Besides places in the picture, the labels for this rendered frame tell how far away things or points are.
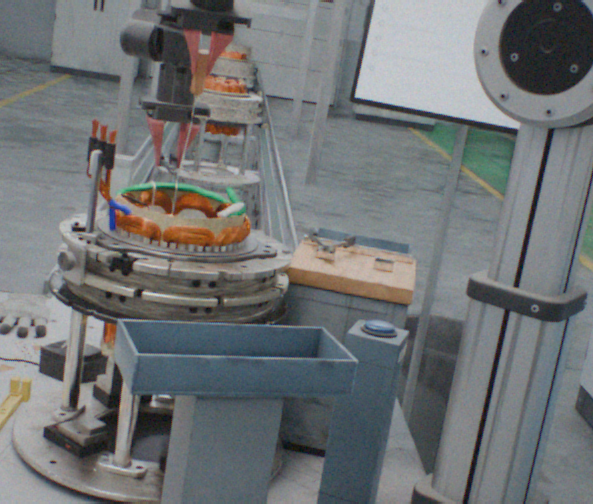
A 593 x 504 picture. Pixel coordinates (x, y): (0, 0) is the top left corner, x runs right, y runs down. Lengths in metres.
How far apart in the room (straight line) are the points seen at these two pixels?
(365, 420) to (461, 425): 0.22
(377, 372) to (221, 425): 0.29
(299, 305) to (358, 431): 0.23
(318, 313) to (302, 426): 0.18
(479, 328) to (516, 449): 0.14
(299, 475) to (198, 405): 0.42
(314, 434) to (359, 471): 0.19
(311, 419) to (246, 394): 0.46
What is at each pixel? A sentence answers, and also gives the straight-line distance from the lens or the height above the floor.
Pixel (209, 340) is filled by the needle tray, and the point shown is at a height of 1.04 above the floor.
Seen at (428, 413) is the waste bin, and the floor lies 0.37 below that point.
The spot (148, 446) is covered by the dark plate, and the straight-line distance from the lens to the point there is 1.48.
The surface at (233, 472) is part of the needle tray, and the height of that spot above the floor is 0.92.
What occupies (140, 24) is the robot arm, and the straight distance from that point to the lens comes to 1.53.
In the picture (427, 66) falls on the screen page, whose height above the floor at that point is 1.35.
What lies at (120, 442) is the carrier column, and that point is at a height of 0.85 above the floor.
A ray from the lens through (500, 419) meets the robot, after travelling 1.11.
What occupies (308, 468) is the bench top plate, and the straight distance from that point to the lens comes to 1.49.
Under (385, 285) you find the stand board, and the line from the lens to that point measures 1.43.
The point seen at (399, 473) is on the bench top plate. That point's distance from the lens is 1.53.
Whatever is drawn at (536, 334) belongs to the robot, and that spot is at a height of 1.14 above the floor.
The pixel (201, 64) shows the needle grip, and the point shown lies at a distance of 1.32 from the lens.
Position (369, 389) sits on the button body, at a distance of 1.31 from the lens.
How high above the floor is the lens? 1.42
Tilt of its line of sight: 14 degrees down
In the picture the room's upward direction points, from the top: 9 degrees clockwise
